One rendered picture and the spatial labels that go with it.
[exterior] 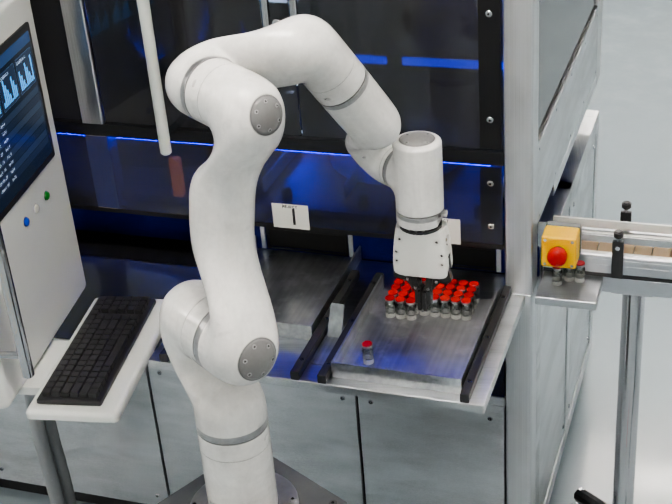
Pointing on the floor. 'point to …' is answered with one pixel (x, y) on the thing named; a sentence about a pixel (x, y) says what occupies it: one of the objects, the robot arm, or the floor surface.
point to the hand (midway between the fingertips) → (423, 297)
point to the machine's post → (521, 238)
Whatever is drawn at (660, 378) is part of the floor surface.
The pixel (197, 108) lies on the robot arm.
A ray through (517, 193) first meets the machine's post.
